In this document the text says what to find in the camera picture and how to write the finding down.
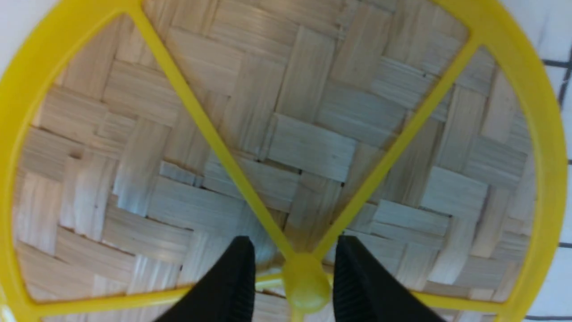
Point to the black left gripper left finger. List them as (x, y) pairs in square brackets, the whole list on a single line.
[(225, 294)]

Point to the yellow woven bamboo steamer lid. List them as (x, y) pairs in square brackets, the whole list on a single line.
[(139, 137)]

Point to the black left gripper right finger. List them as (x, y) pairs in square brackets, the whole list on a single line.
[(364, 291)]

